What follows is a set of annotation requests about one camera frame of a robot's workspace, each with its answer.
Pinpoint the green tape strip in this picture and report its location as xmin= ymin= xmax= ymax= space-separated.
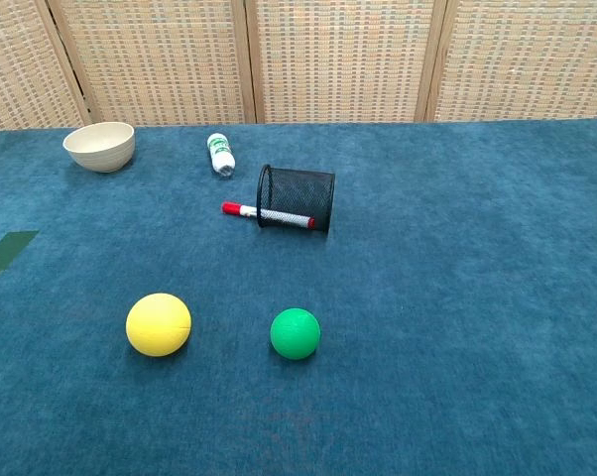
xmin=0 ymin=230 xmax=41 ymax=276

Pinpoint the red and white marker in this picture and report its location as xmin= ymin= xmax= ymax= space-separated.
xmin=221 ymin=200 xmax=316 ymax=230

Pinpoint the black mesh pen holder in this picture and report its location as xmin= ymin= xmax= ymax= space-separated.
xmin=256 ymin=164 xmax=336 ymax=236

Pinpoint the green ball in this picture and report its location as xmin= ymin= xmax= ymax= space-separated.
xmin=270 ymin=307 xmax=322 ymax=361

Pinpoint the small white plastic bottle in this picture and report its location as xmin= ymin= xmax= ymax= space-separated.
xmin=206 ymin=133 xmax=237 ymax=179

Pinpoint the yellow foam ball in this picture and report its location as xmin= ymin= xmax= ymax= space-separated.
xmin=125 ymin=293 xmax=192 ymax=358

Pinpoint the woven folding screen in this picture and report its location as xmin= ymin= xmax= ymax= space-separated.
xmin=0 ymin=0 xmax=597 ymax=136

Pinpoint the beige ribbed bowl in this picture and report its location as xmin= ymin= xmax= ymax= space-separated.
xmin=62 ymin=121 xmax=136 ymax=174

